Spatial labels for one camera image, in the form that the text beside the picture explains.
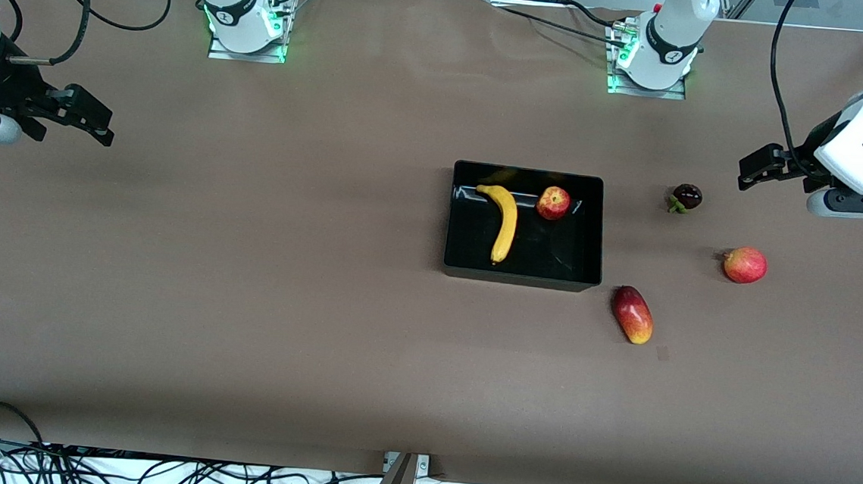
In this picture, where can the red apple with stem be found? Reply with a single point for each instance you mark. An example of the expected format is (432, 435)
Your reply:
(745, 265)

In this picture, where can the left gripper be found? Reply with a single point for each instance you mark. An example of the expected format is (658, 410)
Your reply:
(804, 155)

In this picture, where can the dark purple mangosteen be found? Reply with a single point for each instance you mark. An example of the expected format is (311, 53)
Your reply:
(687, 195)

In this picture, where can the yellow banana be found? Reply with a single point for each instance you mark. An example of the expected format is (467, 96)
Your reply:
(507, 224)

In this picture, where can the black plastic box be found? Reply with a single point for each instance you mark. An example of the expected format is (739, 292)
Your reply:
(552, 258)

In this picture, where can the red yellow mango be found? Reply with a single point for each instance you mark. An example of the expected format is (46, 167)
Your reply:
(632, 314)

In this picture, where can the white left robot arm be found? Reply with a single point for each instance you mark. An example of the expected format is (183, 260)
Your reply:
(674, 27)

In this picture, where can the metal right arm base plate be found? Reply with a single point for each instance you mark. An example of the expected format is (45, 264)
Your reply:
(221, 51)

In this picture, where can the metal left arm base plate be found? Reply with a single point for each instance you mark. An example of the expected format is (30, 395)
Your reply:
(624, 88)

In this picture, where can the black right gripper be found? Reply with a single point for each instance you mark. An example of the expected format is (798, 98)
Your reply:
(8, 87)

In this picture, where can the small red yellow apple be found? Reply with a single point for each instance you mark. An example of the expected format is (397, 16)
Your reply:
(553, 203)

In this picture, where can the small metal table bracket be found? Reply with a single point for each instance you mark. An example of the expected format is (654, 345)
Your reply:
(422, 464)

